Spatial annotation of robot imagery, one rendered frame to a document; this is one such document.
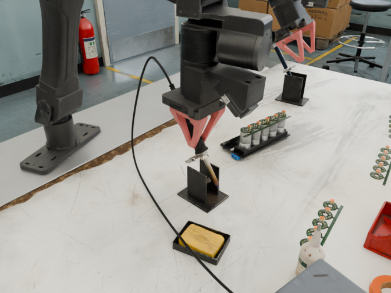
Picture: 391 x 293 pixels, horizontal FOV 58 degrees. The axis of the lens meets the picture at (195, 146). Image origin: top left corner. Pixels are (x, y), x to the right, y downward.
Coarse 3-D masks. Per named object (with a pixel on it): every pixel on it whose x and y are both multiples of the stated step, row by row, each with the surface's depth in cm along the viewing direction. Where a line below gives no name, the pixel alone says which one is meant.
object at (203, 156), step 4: (204, 152) 61; (200, 156) 61; (204, 156) 61; (208, 156) 61; (204, 160) 61; (208, 160) 61; (208, 164) 61; (208, 168) 61; (212, 172) 61; (212, 176) 61; (216, 180) 61; (216, 184) 62
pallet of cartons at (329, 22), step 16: (240, 0) 431; (256, 0) 420; (336, 0) 371; (272, 16) 416; (320, 16) 386; (336, 16) 385; (304, 32) 403; (320, 32) 393; (336, 32) 402; (320, 48) 398
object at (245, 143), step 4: (240, 132) 75; (240, 136) 75; (248, 136) 74; (240, 140) 76; (244, 140) 75; (248, 140) 75; (240, 144) 76; (244, 144) 75; (248, 144) 76; (244, 148) 76; (248, 148) 76
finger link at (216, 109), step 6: (216, 102) 55; (222, 102) 58; (204, 108) 53; (210, 108) 54; (216, 108) 56; (222, 108) 57; (198, 114) 53; (204, 114) 54; (210, 114) 55; (216, 114) 57; (222, 114) 58; (210, 120) 59; (216, 120) 58; (210, 126) 59; (204, 132) 60; (210, 132) 60; (204, 138) 61
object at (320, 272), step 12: (312, 264) 41; (324, 264) 41; (300, 276) 39; (312, 276) 39; (324, 276) 39; (336, 276) 39; (288, 288) 38; (300, 288) 38; (312, 288) 38; (324, 288) 38; (336, 288) 38; (348, 288) 38; (360, 288) 38
